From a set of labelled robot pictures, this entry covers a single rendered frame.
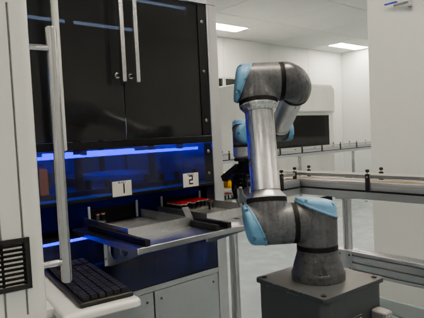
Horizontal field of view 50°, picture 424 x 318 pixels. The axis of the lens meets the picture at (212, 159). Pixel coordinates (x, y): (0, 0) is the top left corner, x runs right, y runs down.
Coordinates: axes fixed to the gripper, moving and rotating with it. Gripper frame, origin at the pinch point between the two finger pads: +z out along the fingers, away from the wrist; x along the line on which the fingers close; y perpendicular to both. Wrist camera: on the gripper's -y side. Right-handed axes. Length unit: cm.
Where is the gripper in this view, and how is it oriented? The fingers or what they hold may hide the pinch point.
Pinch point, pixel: (241, 206)
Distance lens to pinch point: 189.8
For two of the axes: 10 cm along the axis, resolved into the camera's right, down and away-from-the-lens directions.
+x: 7.6, -0.7, 6.4
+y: 6.5, 0.1, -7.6
